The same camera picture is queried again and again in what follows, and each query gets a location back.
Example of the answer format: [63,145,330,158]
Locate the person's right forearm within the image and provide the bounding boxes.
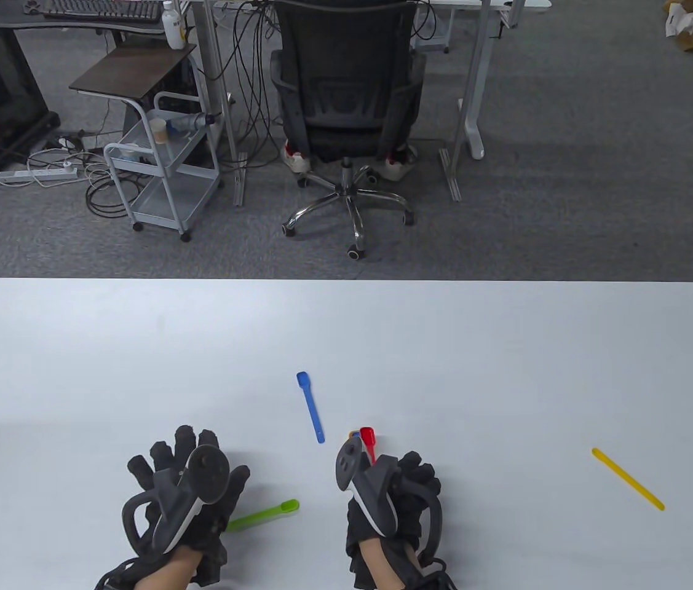
[358,533,405,590]

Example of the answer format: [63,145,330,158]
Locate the black mesh office chair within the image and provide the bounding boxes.
[269,0,427,260]

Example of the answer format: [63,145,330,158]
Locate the tiny yellow measuring spoon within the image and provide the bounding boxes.
[592,447,665,511]

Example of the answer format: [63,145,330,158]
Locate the small blue measuring spoon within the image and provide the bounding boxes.
[296,371,326,444]

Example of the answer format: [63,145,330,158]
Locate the brown side table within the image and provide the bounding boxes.
[69,43,198,133]

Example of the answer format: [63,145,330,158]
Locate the person's left forearm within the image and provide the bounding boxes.
[136,546,205,590]

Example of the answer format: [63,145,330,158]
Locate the white plastic bottle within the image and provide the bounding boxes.
[160,0,188,50]

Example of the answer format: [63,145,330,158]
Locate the person's right hand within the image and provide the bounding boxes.
[346,452,457,590]

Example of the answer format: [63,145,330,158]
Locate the person's left hand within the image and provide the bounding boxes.
[128,425,251,584]

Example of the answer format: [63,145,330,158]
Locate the white power strip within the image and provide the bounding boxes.
[0,167,80,186]

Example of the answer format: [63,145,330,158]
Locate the grey metal trolley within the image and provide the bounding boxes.
[103,91,224,243]

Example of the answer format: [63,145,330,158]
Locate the black white hand controller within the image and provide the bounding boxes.
[122,444,231,557]
[335,438,444,565]

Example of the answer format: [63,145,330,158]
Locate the black desk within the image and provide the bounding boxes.
[0,0,199,39]

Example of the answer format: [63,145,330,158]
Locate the green measuring spoon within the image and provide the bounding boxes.
[226,499,300,533]

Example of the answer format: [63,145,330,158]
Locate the white desk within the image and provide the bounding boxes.
[189,0,553,208]

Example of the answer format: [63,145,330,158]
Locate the black cable coil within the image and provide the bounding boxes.
[85,161,138,219]

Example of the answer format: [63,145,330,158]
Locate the hanging black cables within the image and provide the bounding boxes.
[217,0,288,168]

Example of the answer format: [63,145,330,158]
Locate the black computer keyboard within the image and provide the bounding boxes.
[44,0,164,24]

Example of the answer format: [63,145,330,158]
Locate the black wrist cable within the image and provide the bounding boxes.
[94,555,159,590]
[417,556,459,590]

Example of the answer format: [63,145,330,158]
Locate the blue grey handheld device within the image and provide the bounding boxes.
[168,112,222,135]

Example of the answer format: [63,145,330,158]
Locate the white drawer unit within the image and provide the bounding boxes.
[414,6,451,54]

